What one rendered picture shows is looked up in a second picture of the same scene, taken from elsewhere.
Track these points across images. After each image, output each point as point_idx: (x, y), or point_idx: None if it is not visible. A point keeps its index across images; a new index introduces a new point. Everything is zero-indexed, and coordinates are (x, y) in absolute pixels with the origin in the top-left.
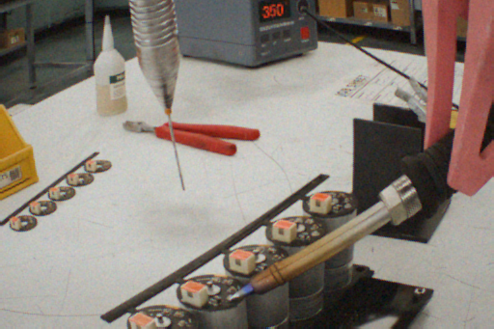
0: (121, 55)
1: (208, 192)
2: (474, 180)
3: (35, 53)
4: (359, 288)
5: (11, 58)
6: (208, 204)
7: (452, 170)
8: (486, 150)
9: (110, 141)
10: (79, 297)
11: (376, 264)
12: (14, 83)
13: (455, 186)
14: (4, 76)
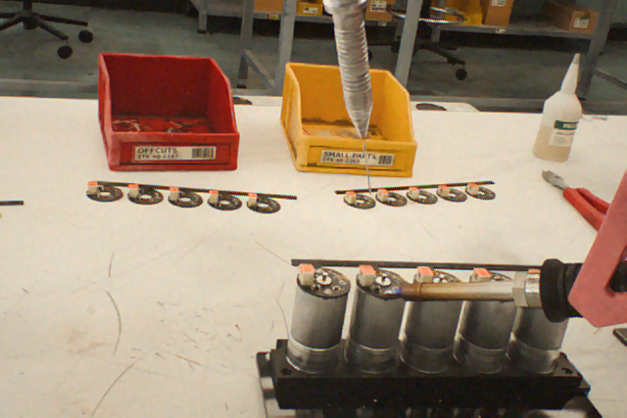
0: (579, 104)
1: (552, 257)
2: (596, 311)
3: (606, 56)
4: (554, 389)
5: (567, 46)
6: (540, 264)
7: (572, 287)
8: (625, 293)
9: (516, 179)
10: (346, 271)
11: (618, 394)
12: (556, 81)
13: (573, 304)
14: (545, 66)
